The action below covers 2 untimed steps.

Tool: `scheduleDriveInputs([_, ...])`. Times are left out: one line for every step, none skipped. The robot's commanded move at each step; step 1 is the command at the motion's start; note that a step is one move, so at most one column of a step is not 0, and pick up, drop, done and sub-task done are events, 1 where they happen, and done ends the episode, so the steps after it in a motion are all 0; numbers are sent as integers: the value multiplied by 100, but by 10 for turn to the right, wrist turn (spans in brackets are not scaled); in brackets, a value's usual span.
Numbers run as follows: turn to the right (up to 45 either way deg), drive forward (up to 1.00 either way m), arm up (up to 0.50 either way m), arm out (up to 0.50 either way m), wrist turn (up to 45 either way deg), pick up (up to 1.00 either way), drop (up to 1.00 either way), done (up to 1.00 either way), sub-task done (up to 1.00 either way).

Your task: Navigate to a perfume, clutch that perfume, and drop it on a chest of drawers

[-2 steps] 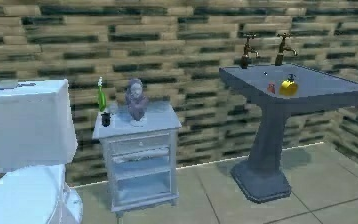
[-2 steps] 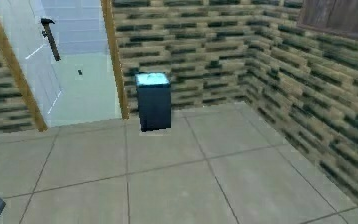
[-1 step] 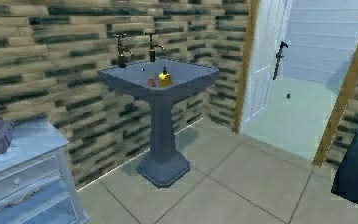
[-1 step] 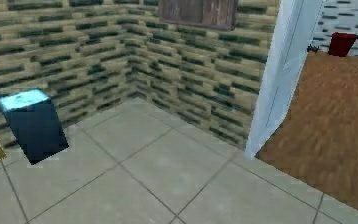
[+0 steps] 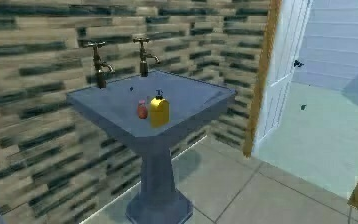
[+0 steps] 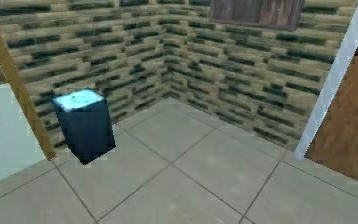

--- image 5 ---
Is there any white room door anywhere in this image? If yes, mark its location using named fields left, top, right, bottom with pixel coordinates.
left=253, top=0, right=314, bottom=155

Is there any bronze tap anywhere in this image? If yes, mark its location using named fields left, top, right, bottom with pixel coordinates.
left=85, top=41, right=116, bottom=90
left=132, top=37, right=161, bottom=78

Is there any red perfume bottle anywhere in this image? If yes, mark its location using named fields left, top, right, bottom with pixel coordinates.
left=136, top=99, right=149, bottom=120

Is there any blue pedestal sink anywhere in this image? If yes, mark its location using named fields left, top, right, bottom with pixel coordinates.
left=66, top=69, right=238, bottom=224

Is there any wooden door frame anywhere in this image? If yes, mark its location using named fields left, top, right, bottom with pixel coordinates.
left=242, top=0, right=283, bottom=158

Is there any yellow soap dispenser bottle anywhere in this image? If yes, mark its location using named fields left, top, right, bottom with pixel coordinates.
left=148, top=89, right=171, bottom=129

